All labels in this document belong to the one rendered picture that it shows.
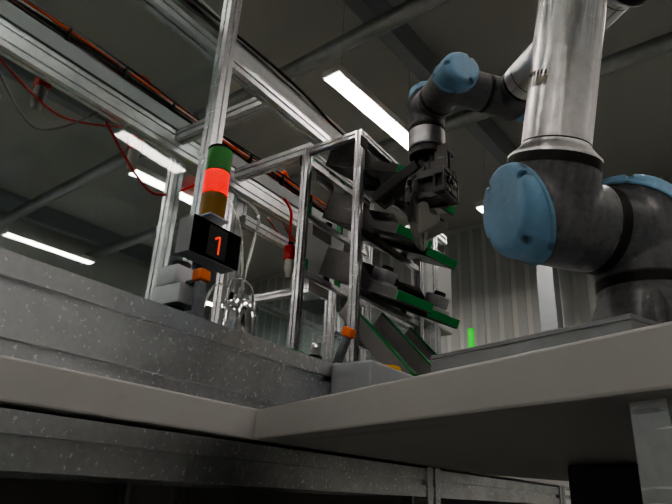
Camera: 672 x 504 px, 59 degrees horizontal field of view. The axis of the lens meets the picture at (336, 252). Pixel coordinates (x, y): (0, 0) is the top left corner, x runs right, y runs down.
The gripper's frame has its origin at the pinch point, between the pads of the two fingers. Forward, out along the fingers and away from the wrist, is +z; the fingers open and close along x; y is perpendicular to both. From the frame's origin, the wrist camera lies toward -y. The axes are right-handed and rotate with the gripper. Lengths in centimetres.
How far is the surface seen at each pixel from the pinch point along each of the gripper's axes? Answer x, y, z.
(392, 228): 15.3, -14.4, -13.0
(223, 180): -24.5, -29.4, -10.3
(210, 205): -26.0, -30.3, -4.5
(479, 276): 861, -315, -330
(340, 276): 18.1, -30.4, -4.7
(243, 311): 51, -94, -13
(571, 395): -63, 40, 40
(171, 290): -41.2, -18.4, 19.0
